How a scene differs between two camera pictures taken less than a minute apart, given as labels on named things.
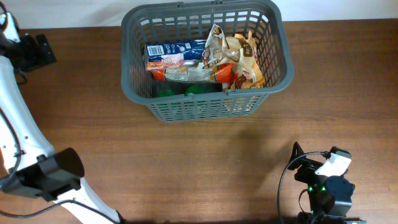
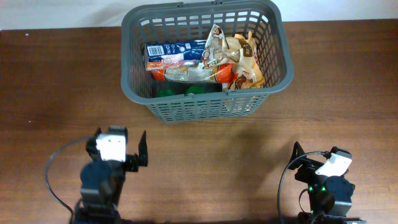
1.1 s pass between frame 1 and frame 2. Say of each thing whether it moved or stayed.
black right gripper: stayed
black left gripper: moved
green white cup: stayed
